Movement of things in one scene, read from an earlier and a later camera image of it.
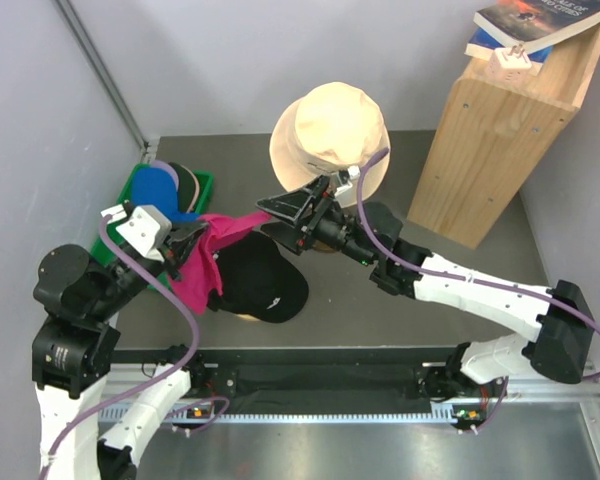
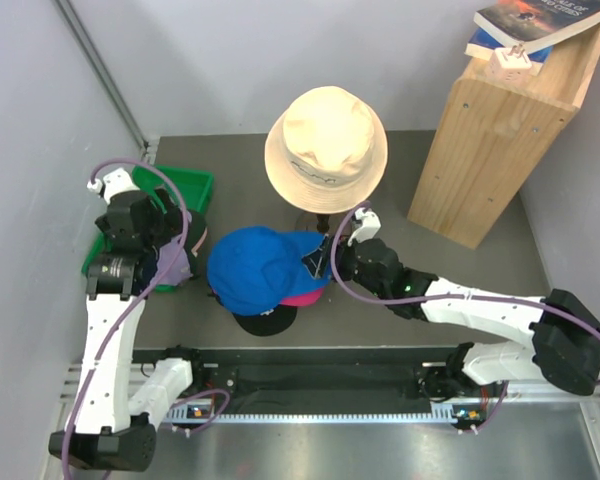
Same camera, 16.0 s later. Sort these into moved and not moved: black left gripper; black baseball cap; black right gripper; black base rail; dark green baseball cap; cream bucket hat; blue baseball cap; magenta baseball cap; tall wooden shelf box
Moved: blue baseball cap; dark green baseball cap; black baseball cap; magenta baseball cap; black right gripper; black left gripper
Not moved: cream bucket hat; black base rail; tall wooden shelf box
